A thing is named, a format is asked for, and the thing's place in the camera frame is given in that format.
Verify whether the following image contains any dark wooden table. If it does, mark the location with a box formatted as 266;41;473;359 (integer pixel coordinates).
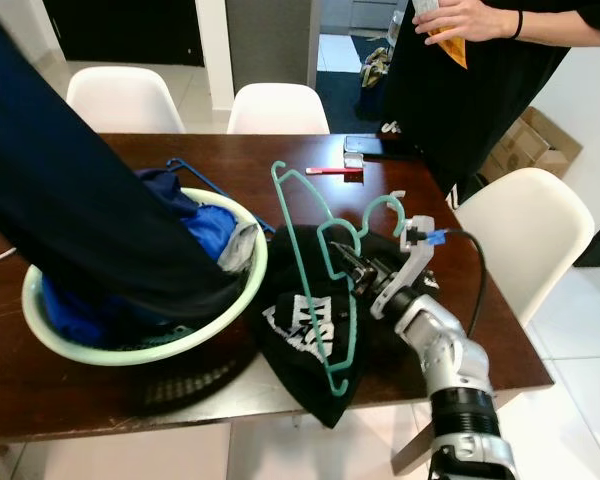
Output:
0;133;556;476

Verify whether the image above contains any blue plastic hanger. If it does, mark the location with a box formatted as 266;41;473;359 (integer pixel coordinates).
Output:
165;158;276;236

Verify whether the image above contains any brown cardboard box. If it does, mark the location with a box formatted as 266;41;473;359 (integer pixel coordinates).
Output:
480;105;584;181

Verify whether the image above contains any red and white pen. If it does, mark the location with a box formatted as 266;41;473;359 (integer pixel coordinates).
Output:
308;166;366;177

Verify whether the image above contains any person in black clothes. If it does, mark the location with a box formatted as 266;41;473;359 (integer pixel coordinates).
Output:
380;0;600;191

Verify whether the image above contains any teal plastic hanger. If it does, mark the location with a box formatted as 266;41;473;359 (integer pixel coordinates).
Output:
272;160;409;399

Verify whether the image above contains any white plastic chair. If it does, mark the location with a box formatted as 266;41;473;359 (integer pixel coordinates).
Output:
228;82;331;136
455;167;596;326
67;65;176;136

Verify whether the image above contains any black phone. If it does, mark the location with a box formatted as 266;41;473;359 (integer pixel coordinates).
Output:
345;133;421;161

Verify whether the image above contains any light green laundry basin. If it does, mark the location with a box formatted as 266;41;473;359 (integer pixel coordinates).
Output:
22;188;269;366

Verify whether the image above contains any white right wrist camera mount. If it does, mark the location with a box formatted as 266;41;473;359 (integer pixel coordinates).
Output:
370;215;441;321

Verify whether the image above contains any bright blue garment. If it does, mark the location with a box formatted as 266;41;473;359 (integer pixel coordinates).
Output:
40;195;236;346

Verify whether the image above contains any black T-shirt white print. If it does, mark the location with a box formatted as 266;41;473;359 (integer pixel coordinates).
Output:
255;222;441;429

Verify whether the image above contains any camouflage bag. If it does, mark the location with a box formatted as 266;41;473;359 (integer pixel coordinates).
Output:
360;45;393;91

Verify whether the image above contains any orange booklet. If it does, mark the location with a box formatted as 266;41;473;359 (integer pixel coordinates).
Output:
428;25;469;69

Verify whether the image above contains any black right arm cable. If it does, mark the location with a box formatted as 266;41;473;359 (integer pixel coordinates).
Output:
430;230;493;341

